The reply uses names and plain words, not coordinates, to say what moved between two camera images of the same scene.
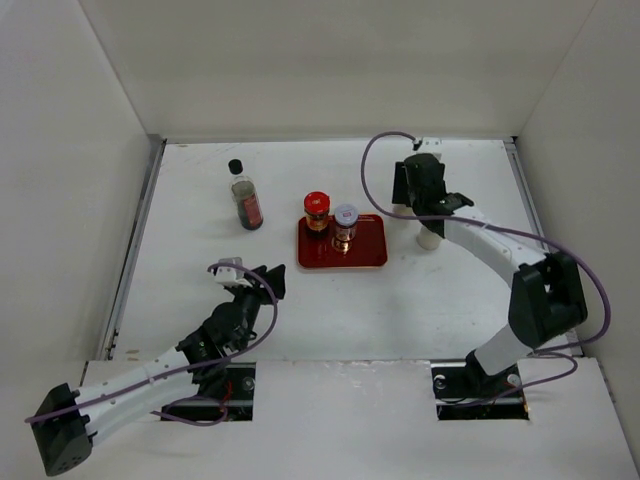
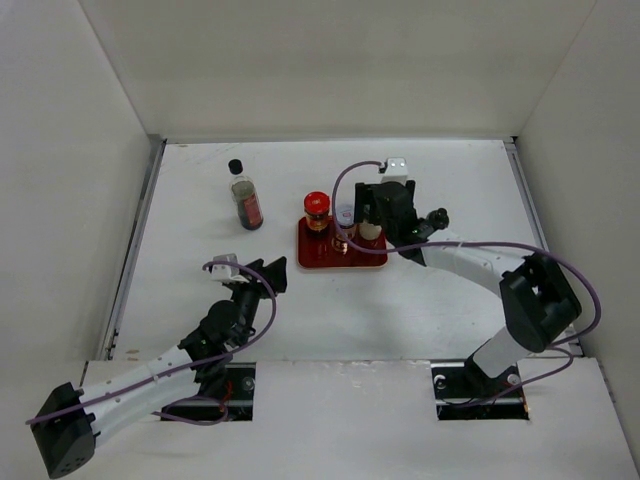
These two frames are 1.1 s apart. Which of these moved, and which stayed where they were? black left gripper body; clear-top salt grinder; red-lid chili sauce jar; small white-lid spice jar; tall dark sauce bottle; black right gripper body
Moved: black right gripper body; clear-top salt grinder
Stayed: black left gripper body; small white-lid spice jar; red-lid chili sauce jar; tall dark sauce bottle
